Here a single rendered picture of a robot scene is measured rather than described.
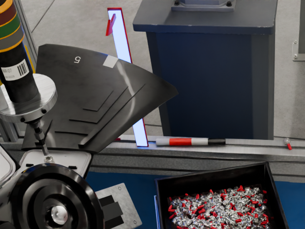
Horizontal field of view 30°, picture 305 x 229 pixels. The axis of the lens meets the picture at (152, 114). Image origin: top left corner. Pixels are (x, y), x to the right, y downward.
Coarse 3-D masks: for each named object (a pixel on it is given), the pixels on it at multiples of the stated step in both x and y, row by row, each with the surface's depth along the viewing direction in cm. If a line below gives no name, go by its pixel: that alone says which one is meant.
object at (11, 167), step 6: (0, 150) 62; (0, 156) 62; (6, 156) 62; (0, 162) 62; (6, 162) 62; (12, 162) 62; (0, 168) 62; (6, 168) 62; (12, 168) 62; (0, 174) 62; (6, 174) 62; (12, 174) 62; (0, 180) 62
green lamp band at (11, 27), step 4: (16, 16) 55; (12, 20) 55; (16, 20) 55; (8, 24) 54; (12, 24) 55; (16, 24) 55; (0, 28) 54; (4, 28) 54; (8, 28) 54; (12, 28) 55; (16, 28) 55; (0, 32) 54; (4, 32) 54; (8, 32) 55; (12, 32) 55; (0, 36) 55; (4, 36) 55
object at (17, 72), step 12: (24, 48) 58; (0, 60) 57; (12, 60) 57; (24, 60) 58; (0, 72) 58; (12, 72) 58; (24, 72) 59; (12, 84) 59; (24, 84) 60; (12, 96) 60; (24, 96) 60; (36, 120) 63
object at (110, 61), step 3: (108, 57) 89; (111, 57) 89; (114, 57) 90; (105, 60) 88; (108, 60) 88; (111, 60) 89; (114, 60) 89; (105, 63) 88; (108, 63) 88; (111, 63) 88; (114, 63) 88; (108, 66) 87; (111, 66) 87
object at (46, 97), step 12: (36, 84) 63; (48, 84) 63; (0, 96) 59; (36, 96) 61; (48, 96) 61; (0, 108) 60; (12, 108) 60; (24, 108) 60; (36, 108) 60; (48, 108) 61; (12, 120) 60; (24, 120) 60
